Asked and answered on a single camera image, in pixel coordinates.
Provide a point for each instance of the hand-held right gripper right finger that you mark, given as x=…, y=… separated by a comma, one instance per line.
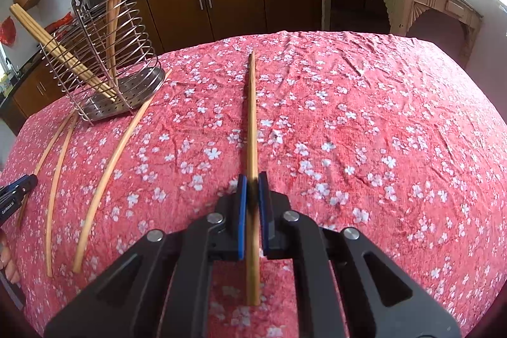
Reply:
x=267, y=231

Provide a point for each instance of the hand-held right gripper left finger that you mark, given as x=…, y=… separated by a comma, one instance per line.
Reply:
x=242, y=219

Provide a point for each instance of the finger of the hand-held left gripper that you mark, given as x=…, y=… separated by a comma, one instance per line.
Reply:
x=19, y=186

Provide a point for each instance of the person's left hand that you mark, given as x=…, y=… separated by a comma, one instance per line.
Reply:
x=8, y=258

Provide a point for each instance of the red floral tablecloth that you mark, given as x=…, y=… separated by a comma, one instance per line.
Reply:
x=356, y=163

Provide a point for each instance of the hanging red plastic bag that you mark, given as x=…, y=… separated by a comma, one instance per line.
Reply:
x=7, y=31

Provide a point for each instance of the red bag on counter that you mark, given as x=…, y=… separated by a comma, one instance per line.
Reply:
x=59, y=23

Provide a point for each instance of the brown wooden lower cabinets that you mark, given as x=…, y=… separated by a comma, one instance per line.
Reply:
x=229, y=1

